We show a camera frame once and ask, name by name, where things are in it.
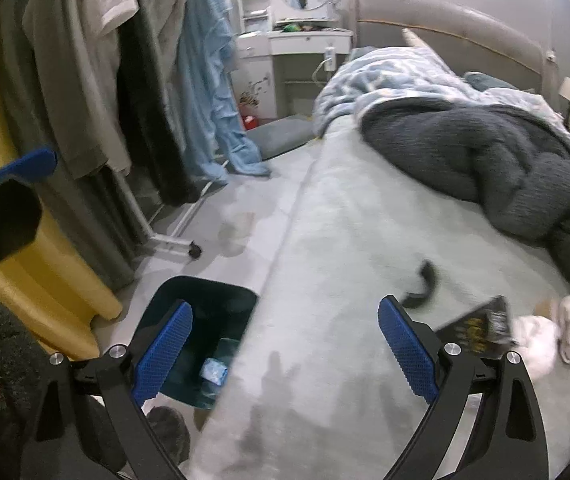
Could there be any blue patterned blanket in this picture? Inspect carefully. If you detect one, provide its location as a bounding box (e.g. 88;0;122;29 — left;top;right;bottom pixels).
313;46;566;137

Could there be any white dressing table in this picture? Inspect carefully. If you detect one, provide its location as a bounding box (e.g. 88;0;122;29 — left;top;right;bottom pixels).
235;0;355;122

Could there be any white fleece garment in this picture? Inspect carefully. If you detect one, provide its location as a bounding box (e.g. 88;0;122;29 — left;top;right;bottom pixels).
140;0;192;136

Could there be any yellow curtain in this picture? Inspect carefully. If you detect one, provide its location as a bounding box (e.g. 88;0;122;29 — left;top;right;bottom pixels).
0;75;124;361

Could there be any black curved peel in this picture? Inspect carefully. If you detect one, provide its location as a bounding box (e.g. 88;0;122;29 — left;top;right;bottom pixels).
400;259;438;308

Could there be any black snack packet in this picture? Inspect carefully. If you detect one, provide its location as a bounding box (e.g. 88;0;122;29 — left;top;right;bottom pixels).
435;296;518;359

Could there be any dark teal trash bin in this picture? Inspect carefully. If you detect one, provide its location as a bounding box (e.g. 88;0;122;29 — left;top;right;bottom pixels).
141;275;259;411

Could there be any beige jacket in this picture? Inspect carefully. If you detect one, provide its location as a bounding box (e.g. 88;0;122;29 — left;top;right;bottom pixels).
22;0;133;180

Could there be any light blue hanging towel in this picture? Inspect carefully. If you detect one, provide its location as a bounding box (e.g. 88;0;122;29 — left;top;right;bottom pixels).
177;0;272;184

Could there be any grey long coat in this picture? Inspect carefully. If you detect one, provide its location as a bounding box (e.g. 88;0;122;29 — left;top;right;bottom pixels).
0;0;136;289

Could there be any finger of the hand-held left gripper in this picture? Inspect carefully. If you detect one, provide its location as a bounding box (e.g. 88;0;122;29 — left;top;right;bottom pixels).
0;147;59;196

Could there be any black fleece coat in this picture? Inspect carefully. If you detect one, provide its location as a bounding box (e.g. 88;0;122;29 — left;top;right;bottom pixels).
115;10;202;207

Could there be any white clothes rack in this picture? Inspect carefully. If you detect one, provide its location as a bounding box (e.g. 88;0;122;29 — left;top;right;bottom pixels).
125;157;232;262

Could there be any blue white packet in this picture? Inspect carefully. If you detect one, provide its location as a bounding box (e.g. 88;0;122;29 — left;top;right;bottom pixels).
201;358;230;386

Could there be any dark grey fleece blanket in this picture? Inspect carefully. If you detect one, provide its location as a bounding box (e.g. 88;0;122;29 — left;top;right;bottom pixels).
360;97;570;461

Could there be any teal pillow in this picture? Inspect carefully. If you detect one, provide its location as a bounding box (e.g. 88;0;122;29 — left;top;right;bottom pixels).
464;72;512;93

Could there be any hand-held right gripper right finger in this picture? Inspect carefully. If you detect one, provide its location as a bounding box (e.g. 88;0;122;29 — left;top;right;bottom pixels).
377;295;549;480

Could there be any grey floor cushion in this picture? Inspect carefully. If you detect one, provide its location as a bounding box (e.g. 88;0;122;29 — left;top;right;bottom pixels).
244;115;324;162

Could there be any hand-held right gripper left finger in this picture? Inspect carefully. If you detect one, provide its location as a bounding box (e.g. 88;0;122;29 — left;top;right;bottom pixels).
35;300;196;480

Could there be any dark fuzzy slipper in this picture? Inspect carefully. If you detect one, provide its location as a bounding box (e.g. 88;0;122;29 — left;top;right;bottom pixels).
146;406;191;467

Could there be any white tissue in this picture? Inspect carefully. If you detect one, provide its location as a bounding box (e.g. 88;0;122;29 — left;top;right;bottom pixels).
510;314;562;381

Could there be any cream pillow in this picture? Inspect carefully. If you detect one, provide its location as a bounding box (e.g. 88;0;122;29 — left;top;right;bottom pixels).
402;28;432;52

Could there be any grey-green bed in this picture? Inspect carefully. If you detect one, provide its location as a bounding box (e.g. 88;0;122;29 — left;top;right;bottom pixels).
185;0;570;480

